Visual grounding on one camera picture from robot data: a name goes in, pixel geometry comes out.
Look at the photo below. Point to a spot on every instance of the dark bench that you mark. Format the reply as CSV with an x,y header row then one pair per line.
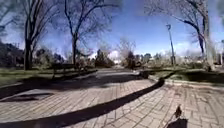
x,y
63,66

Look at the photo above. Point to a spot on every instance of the evergreen bush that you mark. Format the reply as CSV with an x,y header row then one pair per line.
x,y
100,60

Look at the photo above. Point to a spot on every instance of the bare tree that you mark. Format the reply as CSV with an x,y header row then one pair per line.
x,y
207,46
28,53
74,53

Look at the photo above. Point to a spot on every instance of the brick paved path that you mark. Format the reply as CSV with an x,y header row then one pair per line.
x,y
110,96

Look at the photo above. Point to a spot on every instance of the grass lawn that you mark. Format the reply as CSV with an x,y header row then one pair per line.
x,y
20,75
196,75

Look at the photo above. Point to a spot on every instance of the lamp post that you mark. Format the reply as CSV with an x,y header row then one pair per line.
x,y
171,43

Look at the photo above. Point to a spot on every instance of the dark bird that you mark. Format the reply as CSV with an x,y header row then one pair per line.
x,y
178,111

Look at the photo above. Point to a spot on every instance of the dark building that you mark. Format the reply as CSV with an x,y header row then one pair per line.
x,y
10,55

